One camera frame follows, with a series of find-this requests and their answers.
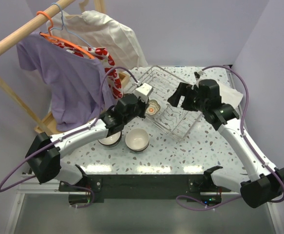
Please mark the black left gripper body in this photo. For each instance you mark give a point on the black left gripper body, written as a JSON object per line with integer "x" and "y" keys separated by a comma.
{"x": 143, "y": 107}

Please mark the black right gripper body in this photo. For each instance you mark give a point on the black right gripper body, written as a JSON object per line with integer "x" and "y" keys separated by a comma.
{"x": 200, "y": 105}

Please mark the small white bowl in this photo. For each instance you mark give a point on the small white bowl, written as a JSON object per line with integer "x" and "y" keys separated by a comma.
{"x": 153, "y": 107}

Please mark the cream floral bowl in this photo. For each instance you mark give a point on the cream floral bowl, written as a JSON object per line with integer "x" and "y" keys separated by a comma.
{"x": 137, "y": 138}

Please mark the red bowl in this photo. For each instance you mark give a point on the red bowl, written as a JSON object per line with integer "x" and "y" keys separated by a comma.
{"x": 111, "y": 139}

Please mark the teal white dotted bowl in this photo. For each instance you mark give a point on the teal white dotted bowl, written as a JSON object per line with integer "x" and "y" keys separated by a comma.
{"x": 139, "y": 150}

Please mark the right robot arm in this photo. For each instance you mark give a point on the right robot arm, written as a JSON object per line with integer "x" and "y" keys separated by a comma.
{"x": 266, "y": 181}

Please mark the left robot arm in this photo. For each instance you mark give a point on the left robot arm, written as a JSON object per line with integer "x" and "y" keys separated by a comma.
{"x": 46, "y": 152}

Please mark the wooden clothes rack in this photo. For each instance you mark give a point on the wooden clothes rack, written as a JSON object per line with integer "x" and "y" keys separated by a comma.
{"x": 28, "y": 86}

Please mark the white folded cloth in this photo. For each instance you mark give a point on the white folded cloth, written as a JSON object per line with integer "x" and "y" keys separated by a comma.
{"x": 230, "y": 96}

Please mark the red floral cloth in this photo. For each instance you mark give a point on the red floral cloth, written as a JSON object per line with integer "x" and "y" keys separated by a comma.
{"x": 107, "y": 61}

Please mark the purple t-shirt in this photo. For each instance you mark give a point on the purple t-shirt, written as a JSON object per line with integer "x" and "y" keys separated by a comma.
{"x": 79, "y": 91}

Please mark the white shirt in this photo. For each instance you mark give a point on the white shirt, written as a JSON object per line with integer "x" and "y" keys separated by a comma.
{"x": 100, "y": 30}

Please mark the orange hanger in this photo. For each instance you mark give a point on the orange hanger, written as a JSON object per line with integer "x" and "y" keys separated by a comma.
{"x": 54, "y": 39}

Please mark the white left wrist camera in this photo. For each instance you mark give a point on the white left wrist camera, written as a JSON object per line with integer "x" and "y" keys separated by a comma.
{"x": 143, "y": 92}

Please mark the wire dish rack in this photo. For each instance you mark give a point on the wire dish rack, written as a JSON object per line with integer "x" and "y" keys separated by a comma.
{"x": 174, "y": 121}

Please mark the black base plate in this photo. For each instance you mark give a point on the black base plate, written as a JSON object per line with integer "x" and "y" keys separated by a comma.
{"x": 102, "y": 187}

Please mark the blue wire hanger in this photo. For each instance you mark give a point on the blue wire hanger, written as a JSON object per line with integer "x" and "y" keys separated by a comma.
{"x": 64, "y": 27}

